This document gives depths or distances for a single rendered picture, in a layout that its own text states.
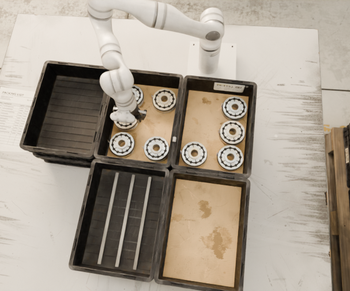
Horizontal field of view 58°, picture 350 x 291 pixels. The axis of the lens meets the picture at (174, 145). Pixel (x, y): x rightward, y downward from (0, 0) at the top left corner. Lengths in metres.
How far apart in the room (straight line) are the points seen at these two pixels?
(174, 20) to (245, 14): 1.59
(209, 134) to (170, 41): 0.60
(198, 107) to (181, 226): 0.50
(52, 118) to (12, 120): 0.29
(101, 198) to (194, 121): 0.49
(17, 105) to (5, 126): 0.12
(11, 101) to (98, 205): 0.74
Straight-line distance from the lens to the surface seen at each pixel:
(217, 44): 1.36
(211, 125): 1.34
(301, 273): 1.45
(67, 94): 1.49
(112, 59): 1.05
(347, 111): 2.53
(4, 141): 1.68
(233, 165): 1.26
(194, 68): 1.53
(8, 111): 1.73
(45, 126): 1.46
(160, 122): 1.34
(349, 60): 2.74
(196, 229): 1.24
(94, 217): 1.30
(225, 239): 1.25
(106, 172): 1.31
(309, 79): 1.68
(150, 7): 1.21
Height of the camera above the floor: 2.07
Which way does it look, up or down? 72 degrees down
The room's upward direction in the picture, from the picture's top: 7 degrees counter-clockwise
